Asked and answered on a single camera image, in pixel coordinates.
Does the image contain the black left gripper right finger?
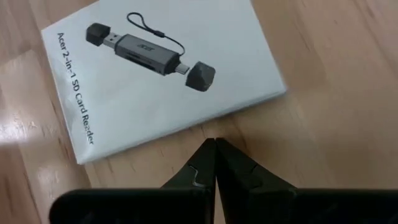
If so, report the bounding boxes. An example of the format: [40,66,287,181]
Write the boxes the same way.
[215,138,297,224]

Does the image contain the white Acer card reader box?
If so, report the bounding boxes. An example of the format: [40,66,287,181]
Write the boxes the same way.
[40,0,287,166]

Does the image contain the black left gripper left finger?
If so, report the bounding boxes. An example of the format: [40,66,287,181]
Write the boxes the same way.
[161,138,216,191]

